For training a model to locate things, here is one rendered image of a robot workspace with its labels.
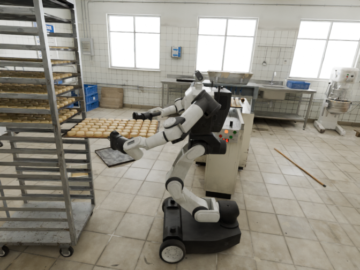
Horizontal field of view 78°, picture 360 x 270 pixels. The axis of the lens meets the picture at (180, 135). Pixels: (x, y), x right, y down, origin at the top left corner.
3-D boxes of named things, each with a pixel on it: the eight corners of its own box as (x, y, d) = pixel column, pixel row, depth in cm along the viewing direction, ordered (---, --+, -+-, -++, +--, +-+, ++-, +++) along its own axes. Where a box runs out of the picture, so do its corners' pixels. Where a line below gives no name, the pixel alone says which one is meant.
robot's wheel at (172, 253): (156, 242, 169) (163, 261, 176) (155, 247, 164) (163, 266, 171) (181, 235, 168) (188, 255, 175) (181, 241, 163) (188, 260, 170)
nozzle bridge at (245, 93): (199, 103, 321) (201, 79, 309) (251, 107, 310) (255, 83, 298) (197, 109, 290) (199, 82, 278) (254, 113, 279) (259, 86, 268)
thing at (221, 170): (206, 167, 317) (212, 105, 286) (231, 171, 312) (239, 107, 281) (202, 197, 252) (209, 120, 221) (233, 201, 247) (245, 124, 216)
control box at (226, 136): (212, 139, 228) (214, 126, 223) (237, 142, 224) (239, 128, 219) (212, 141, 224) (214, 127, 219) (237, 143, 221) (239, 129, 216)
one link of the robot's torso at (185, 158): (177, 186, 190) (207, 142, 177) (177, 198, 174) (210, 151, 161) (161, 178, 187) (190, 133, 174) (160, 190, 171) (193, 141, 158)
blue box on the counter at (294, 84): (290, 88, 499) (292, 82, 494) (286, 86, 527) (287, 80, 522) (309, 89, 495) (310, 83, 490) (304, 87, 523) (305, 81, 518)
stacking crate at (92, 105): (86, 105, 626) (85, 98, 619) (99, 107, 620) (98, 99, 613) (72, 110, 571) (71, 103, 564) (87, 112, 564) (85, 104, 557)
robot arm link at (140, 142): (130, 159, 128) (151, 150, 125) (122, 150, 122) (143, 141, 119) (130, 150, 133) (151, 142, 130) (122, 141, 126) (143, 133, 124)
